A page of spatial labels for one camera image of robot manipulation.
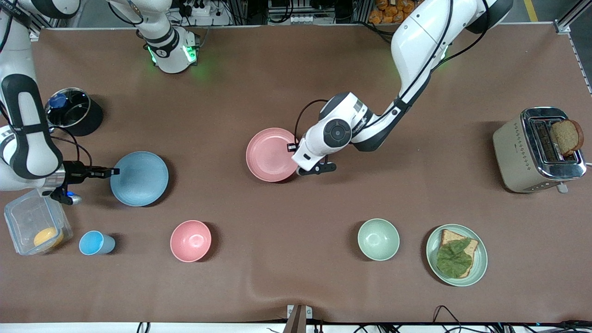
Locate pink plate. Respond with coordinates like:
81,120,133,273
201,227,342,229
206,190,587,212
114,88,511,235
246,128,300,182

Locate blue plate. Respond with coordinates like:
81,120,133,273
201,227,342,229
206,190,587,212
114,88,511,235
110,151,169,207

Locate black cylindrical pot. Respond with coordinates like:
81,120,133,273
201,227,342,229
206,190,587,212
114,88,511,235
45,87,104,137

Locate clear plastic container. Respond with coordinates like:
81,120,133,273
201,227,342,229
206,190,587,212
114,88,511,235
4,189,74,256

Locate blue cup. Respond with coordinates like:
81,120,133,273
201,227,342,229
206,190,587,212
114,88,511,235
79,230,116,256

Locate orange round food piece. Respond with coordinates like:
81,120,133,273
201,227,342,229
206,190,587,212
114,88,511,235
33,227,64,248

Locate brown table mat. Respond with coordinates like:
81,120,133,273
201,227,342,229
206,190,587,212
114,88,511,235
0,23,592,324

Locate green bowl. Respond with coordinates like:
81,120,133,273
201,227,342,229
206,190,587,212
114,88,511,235
357,218,400,261

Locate pink bowl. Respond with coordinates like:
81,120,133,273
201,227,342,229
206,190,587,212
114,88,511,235
170,220,212,263

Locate orange snack packets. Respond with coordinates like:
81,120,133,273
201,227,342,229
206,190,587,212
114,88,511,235
369,0,419,25

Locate metal table clamp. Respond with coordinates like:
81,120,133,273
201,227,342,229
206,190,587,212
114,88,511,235
287,304,313,333

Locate brown bread slice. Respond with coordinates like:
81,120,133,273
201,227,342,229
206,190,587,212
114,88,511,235
437,229,479,278

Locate white power strip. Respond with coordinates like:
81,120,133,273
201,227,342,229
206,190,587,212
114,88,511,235
183,0,212,17

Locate green lettuce leaf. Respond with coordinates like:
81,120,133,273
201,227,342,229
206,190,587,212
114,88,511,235
436,238,473,278

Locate green plate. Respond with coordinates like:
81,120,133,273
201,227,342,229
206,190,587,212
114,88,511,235
426,224,488,287

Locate beige chrome toaster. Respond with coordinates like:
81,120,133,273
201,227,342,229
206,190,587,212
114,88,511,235
492,107,587,194

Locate brown toast slice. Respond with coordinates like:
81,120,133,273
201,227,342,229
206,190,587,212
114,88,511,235
549,119,585,157

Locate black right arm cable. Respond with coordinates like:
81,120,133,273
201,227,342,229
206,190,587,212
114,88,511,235
46,125,93,168

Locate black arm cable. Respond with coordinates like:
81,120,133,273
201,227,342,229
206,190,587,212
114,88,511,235
294,0,492,145
46,125,93,168

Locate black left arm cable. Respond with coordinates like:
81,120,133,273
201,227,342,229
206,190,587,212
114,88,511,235
294,0,492,145

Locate black looped cable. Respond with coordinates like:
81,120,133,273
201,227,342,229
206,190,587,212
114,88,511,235
432,305,463,333

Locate aluminium frame profile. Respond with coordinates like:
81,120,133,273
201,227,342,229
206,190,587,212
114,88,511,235
555,0,592,34

